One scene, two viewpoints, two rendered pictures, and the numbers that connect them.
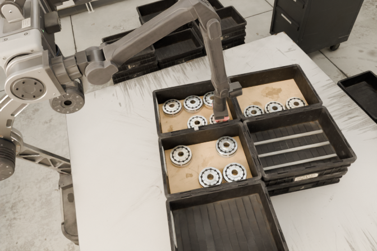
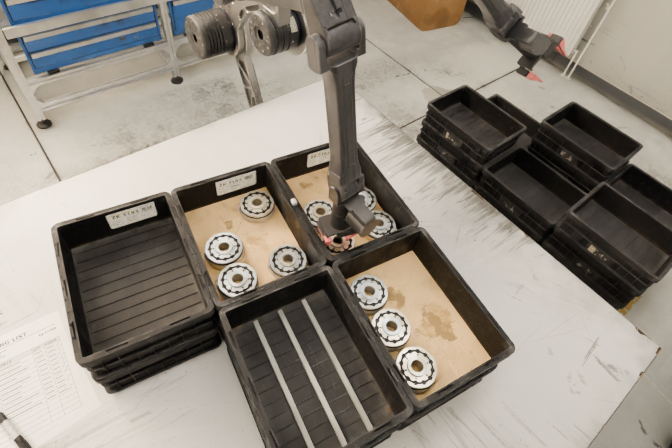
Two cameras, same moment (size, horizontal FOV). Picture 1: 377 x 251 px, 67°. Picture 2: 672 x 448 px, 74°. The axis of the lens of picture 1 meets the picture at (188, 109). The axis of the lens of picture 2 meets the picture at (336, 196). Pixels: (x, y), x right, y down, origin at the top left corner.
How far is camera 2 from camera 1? 0.87 m
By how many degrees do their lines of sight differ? 36
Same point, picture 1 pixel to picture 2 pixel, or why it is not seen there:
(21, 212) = not seen: hidden behind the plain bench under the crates
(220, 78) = (334, 163)
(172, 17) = not seen: outside the picture
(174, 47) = (535, 190)
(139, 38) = not seen: outside the picture
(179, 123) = (319, 194)
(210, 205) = (183, 261)
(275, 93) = (437, 330)
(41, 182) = not seen: hidden behind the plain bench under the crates
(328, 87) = not seen: outside the picture
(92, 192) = (206, 142)
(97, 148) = (270, 128)
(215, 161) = (259, 253)
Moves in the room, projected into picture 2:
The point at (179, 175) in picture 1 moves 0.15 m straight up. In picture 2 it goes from (227, 213) to (223, 180)
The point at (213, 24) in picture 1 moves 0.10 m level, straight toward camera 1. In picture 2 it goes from (310, 42) to (253, 45)
